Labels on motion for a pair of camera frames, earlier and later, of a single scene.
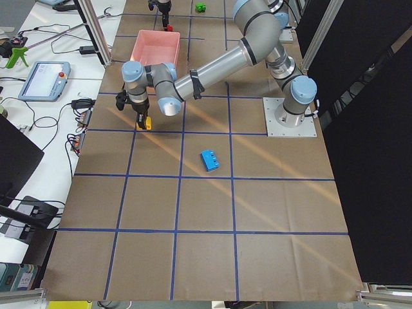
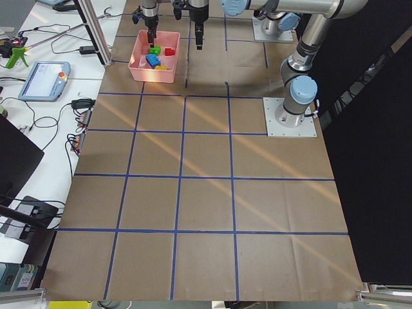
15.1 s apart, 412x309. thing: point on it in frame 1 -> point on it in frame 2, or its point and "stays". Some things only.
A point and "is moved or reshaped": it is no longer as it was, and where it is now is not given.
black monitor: [19, 154] stays
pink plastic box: [154, 47] stays
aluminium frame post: [94, 28] stays
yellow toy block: [149, 123] is moved or reshaped
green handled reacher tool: [17, 53] stays
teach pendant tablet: [46, 82] stays
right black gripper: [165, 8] -> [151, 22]
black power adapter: [87, 49] stays
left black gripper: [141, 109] -> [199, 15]
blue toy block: [210, 159] -> [153, 60]
